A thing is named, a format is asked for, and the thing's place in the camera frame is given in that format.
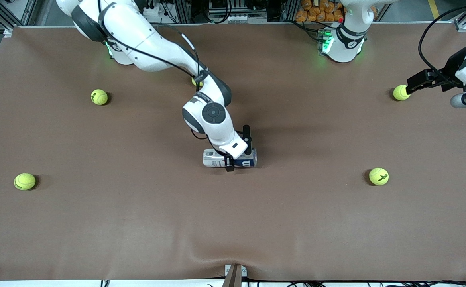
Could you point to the wooden beam with metal bracket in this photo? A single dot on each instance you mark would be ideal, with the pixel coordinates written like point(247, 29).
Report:
point(234, 275)

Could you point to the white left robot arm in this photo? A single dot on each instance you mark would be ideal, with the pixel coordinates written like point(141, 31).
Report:
point(346, 44)

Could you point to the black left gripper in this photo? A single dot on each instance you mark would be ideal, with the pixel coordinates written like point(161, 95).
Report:
point(451, 67)

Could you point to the yellow-green tennis ball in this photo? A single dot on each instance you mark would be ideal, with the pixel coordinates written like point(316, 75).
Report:
point(378, 176)
point(24, 181)
point(99, 97)
point(195, 83)
point(399, 93)

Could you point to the black plugs and power strip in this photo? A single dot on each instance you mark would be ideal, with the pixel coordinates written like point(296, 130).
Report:
point(153, 8)

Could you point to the green-lit left base box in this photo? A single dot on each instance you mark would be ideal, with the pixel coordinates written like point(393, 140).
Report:
point(325, 40)

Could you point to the white power strip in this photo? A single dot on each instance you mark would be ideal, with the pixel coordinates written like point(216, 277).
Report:
point(234, 18)

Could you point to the pile of orange balls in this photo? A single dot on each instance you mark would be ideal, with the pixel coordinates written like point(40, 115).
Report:
point(320, 10)

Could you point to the white and blue tennis can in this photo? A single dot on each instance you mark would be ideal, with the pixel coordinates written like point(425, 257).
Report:
point(213, 158)

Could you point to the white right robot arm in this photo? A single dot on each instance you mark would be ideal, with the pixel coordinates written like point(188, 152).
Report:
point(149, 44)

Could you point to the brown table cover mat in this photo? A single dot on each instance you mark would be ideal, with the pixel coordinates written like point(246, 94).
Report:
point(137, 219)

